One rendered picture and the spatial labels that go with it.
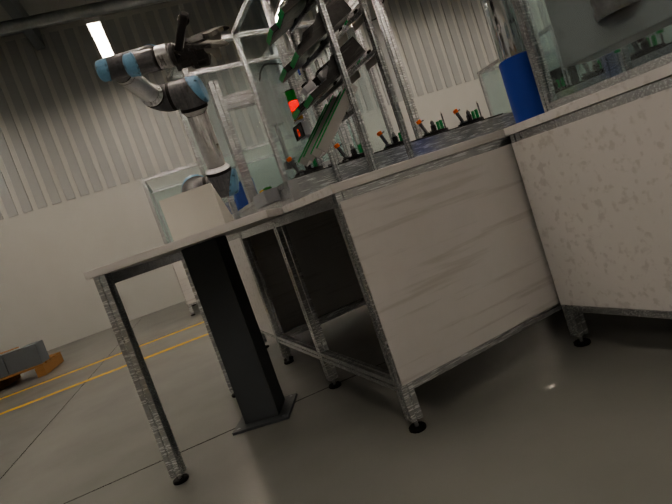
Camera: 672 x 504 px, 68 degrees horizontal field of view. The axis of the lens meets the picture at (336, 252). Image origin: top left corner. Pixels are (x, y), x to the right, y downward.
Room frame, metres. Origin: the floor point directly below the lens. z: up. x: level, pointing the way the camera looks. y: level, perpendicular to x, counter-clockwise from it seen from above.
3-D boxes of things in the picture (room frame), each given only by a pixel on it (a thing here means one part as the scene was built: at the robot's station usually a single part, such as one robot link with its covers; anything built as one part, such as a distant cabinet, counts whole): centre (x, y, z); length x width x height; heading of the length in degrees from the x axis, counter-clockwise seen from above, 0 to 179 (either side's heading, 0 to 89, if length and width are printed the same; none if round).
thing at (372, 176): (2.53, -0.42, 0.84); 1.50 x 1.41 x 0.03; 22
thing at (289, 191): (2.56, 0.24, 0.91); 0.89 x 0.06 x 0.11; 22
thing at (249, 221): (2.22, 0.49, 0.84); 0.90 x 0.70 x 0.03; 175
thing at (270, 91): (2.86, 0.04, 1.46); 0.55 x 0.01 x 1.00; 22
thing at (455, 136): (2.55, -0.45, 0.91); 1.24 x 0.33 x 0.10; 112
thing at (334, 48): (2.08, -0.26, 1.26); 0.36 x 0.21 x 0.80; 22
